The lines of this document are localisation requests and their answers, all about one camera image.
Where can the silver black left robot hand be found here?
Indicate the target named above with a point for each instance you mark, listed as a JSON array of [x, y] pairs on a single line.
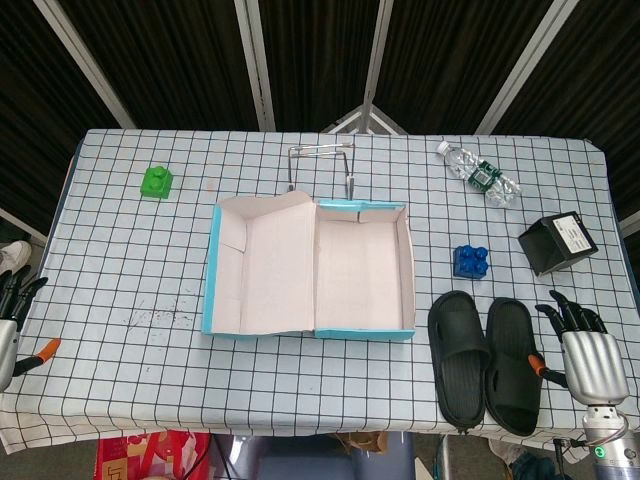
[[7, 345]]

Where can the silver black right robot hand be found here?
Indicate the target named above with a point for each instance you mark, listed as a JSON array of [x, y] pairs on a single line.
[[592, 365]]

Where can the black rubber slipper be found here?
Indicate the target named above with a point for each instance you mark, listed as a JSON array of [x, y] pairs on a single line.
[[457, 380], [510, 340]]

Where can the light blue shoe box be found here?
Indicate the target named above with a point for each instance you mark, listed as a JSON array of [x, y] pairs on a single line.
[[360, 280]]

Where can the small black box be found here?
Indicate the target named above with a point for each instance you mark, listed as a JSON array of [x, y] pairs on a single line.
[[565, 240]]

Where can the white checkered tablecloth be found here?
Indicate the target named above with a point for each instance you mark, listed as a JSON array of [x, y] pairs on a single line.
[[125, 280]]

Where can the blue toy brick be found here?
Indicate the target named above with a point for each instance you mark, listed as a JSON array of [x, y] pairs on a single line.
[[470, 262]]

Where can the metal table leg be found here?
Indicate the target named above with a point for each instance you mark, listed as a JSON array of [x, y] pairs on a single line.
[[442, 460]]

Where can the red patterned bag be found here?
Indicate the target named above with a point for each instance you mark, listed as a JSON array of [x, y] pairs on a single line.
[[150, 455]]

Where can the green toy brick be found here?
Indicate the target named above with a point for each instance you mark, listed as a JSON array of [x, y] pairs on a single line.
[[156, 185]]

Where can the clear plastic water bottle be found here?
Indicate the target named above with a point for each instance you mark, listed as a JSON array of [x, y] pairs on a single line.
[[480, 175]]

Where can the brown paper bag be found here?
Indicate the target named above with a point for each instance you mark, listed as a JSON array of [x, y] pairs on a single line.
[[360, 440]]

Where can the dark blue chair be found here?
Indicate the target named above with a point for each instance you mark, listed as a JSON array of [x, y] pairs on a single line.
[[300, 465]]

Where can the white partition post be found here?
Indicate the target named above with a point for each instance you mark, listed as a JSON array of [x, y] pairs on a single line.
[[85, 65], [378, 50], [526, 65], [255, 65]]

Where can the white triangular post foot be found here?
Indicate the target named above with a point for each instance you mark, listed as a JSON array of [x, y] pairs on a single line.
[[344, 121]]

